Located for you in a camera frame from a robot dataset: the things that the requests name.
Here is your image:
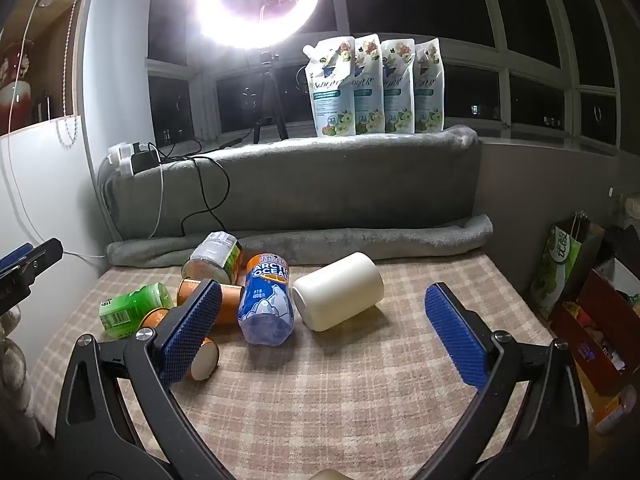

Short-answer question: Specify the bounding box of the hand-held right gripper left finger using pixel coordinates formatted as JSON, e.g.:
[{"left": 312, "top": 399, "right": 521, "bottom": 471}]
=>
[{"left": 55, "top": 279, "right": 236, "bottom": 480}]

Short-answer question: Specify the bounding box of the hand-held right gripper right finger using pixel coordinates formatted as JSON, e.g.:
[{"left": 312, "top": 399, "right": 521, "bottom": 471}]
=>
[{"left": 415, "top": 282, "right": 593, "bottom": 480}]

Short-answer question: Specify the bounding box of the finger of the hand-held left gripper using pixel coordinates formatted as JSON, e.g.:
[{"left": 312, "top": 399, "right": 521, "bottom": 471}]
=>
[{"left": 0, "top": 238, "right": 64, "bottom": 306}]

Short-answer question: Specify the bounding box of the white cup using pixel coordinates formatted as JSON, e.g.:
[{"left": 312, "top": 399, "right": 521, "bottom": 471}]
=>
[{"left": 292, "top": 251, "right": 385, "bottom": 332}]

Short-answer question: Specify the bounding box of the orange drink can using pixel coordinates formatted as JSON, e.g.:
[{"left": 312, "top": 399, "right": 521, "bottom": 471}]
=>
[
  {"left": 144, "top": 307, "right": 221, "bottom": 382},
  {"left": 177, "top": 277, "right": 245, "bottom": 325}
]

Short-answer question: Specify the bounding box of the green drink can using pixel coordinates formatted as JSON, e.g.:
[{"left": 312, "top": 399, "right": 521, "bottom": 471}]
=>
[{"left": 98, "top": 283, "right": 175, "bottom": 340}]

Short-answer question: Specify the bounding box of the blue label plastic bottle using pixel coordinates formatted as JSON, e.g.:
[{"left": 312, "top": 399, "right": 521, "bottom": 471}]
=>
[{"left": 237, "top": 253, "right": 292, "bottom": 347}]

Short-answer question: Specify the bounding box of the green white label jar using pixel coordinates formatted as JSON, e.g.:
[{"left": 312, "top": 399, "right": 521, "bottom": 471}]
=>
[{"left": 182, "top": 231, "right": 244, "bottom": 284}]

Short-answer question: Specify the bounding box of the white power strip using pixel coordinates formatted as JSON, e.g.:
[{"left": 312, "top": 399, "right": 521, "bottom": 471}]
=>
[{"left": 107, "top": 142, "right": 152, "bottom": 177}]

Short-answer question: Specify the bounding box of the green paper bag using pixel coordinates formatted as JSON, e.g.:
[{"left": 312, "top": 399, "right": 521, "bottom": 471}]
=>
[{"left": 529, "top": 211, "right": 607, "bottom": 322}]

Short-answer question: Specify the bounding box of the checked beige tablecloth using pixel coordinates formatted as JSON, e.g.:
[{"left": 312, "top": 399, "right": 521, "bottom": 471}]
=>
[{"left": 24, "top": 251, "right": 557, "bottom": 480}]

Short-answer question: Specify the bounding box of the black power adapter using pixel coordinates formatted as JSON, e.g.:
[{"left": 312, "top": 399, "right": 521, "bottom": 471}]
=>
[{"left": 130, "top": 149, "right": 162, "bottom": 174}]

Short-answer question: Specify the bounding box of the rolled grey blanket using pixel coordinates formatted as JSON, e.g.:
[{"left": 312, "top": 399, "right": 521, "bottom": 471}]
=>
[{"left": 107, "top": 213, "right": 494, "bottom": 267}]

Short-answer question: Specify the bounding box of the red cardboard box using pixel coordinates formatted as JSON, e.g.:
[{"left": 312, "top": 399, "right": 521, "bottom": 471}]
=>
[{"left": 549, "top": 257, "right": 640, "bottom": 397}]

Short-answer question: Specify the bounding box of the grey fleece blanket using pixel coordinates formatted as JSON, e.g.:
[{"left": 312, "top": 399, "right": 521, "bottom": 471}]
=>
[{"left": 97, "top": 125, "right": 483, "bottom": 241}]

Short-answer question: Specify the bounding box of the black tripod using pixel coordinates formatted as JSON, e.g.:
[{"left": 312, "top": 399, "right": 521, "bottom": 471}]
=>
[{"left": 244, "top": 47, "right": 291, "bottom": 145}]

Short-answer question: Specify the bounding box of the white floral refill pouch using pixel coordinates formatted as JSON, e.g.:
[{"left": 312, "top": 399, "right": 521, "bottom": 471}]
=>
[
  {"left": 380, "top": 37, "right": 416, "bottom": 135},
  {"left": 352, "top": 33, "right": 385, "bottom": 135},
  {"left": 303, "top": 37, "right": 357, "bottom": 137},
  {"left": 412, "top": 37, "right": 445, "bottom": 134}
]

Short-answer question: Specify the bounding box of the white cable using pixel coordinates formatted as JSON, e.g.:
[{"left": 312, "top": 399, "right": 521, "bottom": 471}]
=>
[{"left": 149, "top": 159, "right": 166, "bottom": 239}]

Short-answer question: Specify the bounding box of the black cable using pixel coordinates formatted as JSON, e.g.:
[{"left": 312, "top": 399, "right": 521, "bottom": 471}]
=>
[{"left": 148, "top": 132, "right": 251, "bottom": 237}]

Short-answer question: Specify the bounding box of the white bead cord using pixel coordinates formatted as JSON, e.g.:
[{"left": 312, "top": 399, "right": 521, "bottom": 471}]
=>
[{"left": 54, "top": 0, "right": 84, "bottom": 149}]

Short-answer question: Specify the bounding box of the ring light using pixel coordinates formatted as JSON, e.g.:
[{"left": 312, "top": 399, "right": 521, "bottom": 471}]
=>
[{"left": 191, "top": 0, "right": 347, "bottom": 52}]

